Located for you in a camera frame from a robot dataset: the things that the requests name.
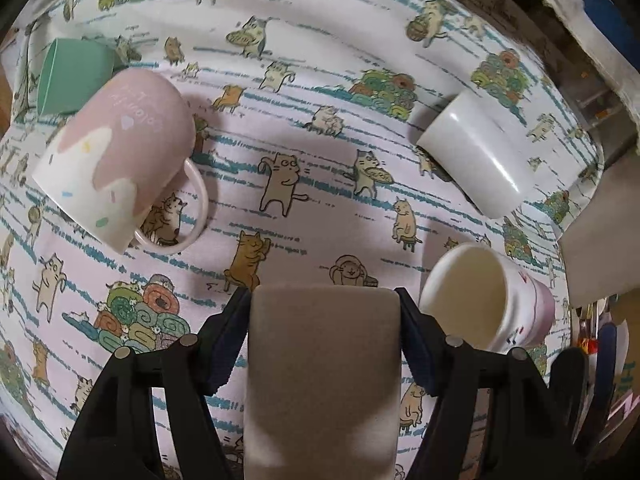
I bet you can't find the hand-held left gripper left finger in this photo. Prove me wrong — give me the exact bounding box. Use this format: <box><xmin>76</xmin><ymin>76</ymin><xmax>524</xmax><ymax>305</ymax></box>
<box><xmin>56</xmin><ymin>287</ymin><xmax>252</xmax><ymax>480</ymax></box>

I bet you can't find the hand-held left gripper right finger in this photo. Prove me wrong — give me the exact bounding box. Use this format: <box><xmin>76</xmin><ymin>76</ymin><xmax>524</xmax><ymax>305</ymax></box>
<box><xmin>395</xmin><ymin>287</ymin><xmax>591</xmax><ymax>480</ymax></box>

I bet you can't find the beige cup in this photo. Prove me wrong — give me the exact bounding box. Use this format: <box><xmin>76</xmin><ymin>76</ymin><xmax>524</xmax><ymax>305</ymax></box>
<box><xmin>243</xmin><ymin>284</ymin><xmax>403</xmax><ymax>480</ymax></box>

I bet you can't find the white cup with pink band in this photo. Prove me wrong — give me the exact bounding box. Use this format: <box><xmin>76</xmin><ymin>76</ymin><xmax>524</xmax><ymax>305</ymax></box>
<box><xmin>419</xmin><ymin>242</ymin><xmax>557</xmax><ymax>353</ymax></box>

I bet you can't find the plain white cup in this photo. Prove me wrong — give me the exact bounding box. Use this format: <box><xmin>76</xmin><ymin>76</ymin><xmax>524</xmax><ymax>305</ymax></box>
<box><xmin>416</xmin><ymin>91</ymin><xmax>538</xmax><ymax>220</ymax></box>

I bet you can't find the green cup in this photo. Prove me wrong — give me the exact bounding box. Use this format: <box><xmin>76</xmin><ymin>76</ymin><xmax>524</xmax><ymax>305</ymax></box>
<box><xmin>36</xmin><ymin>37</ymin><xmax>120</xmax><ymax>116</ymax></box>

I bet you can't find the grey board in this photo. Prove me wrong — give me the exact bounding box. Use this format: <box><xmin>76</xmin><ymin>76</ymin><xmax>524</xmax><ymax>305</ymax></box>
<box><xmin>557</xmin><ymin>157</ymin><xmax>640</xmax><ymax>307</ymax></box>

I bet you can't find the pink and white mug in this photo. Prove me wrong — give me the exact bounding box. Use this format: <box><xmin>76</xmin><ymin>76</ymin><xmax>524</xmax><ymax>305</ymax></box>
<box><xmin>32</xmin><ymin>70</ymin><xmax>210</xmax><ymax>256</ymax></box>

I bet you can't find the cat print cloth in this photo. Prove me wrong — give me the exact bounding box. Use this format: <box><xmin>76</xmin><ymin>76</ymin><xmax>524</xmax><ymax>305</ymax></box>
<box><xmin>0</xmin><ymin>0</ymin><xmax>607</xmax><ymax>480</ymax></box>

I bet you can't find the clear plastic box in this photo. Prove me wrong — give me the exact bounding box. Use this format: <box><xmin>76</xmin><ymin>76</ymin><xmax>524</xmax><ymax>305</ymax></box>
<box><xmin>552</xmin><ymin>57</ymin><xmax>618</xmax><ymax>128</ymax></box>

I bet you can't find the grey white towel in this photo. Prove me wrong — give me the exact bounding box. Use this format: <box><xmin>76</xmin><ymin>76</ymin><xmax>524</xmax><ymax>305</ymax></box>
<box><xmin>492</xmin><ymin>0</ymin><xmax>640</xmax><ymax>128</ymax></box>

